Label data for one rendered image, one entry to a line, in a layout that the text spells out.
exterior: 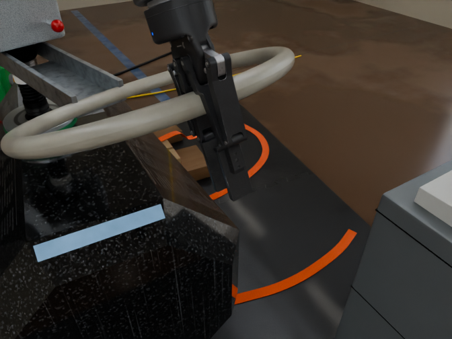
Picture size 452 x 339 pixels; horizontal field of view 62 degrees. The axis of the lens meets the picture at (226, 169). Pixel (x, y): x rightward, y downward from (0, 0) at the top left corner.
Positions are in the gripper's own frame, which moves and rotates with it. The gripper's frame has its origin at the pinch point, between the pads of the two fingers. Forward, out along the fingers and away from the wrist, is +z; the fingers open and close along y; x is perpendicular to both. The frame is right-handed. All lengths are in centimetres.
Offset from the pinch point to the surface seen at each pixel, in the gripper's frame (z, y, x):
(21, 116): -8, 95, 23
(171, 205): 22, 49, -2
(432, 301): 61, 12, -48
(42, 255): 19, 48, 30
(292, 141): 70, 172, -124
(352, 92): 66, 206, -217
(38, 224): 14, 54, 29
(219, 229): 38, 53, -14
